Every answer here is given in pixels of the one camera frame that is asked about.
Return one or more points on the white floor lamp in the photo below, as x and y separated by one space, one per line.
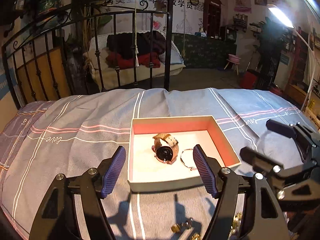
303 66

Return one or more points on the green potted plant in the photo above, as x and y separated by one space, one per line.
272 40

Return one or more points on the striped blue bed sheet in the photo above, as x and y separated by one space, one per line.
149 201

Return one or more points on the thin gold bangle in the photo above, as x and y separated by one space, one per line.
186 158

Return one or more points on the red cushion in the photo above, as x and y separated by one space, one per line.
115 60

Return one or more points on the black iron bed frame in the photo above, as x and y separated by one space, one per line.
86 15

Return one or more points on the red bucket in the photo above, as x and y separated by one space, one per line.
249 79

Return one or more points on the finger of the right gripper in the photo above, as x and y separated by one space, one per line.
259 162
281 129

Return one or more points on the rose gold wrist watch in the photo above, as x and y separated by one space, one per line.
165 147

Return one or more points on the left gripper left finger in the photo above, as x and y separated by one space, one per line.
56 216

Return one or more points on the red phone booth cabinet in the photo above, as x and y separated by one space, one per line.
212 17

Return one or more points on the pink stool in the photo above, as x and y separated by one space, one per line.
235 61

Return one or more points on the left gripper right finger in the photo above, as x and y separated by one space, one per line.
262 217

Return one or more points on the mint box with red lining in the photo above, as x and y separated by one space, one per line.
145 174

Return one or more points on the white hanging swing chair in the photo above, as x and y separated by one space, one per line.
121 43

